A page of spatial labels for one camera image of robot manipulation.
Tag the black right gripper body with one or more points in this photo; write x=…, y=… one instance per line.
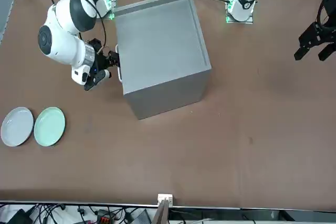
x=101, y=61

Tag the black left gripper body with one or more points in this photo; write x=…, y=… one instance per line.
x=331, y=9

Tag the mint green plate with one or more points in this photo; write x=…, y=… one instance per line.
x=49, y=127

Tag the light gray plate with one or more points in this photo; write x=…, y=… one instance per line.
x=17, y=127

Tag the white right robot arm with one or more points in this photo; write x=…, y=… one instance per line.
x=60, y=43

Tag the black white wrist attachment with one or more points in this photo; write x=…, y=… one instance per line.
x=94, y=81

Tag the gray steel cabinet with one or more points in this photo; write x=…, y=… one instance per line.
x=157, y=37

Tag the red black connector block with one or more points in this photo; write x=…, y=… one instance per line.
x=105, y=217

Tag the gray power adapter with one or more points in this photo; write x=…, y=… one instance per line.
x=143, y=217

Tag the black box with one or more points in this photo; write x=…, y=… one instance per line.
x=18, y=217

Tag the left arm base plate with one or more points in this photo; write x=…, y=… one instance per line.
x=249, y=22

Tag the aluminium profile post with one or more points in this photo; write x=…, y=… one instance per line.
x=164, y=213

